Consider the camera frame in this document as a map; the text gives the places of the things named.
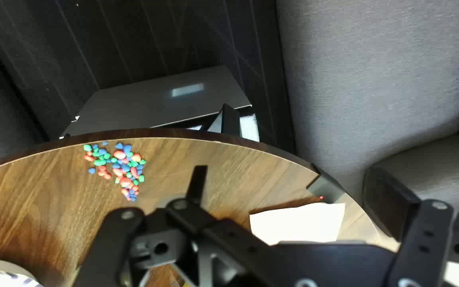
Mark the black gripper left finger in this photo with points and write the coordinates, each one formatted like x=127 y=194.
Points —
x=135 y=249

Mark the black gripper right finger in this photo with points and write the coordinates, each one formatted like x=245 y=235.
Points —
x=427 y=233

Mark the small colourful cereal pile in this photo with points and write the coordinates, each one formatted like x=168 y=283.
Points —
x=121 y=165

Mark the black glossy box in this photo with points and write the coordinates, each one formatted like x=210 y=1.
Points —
x=151 y=104

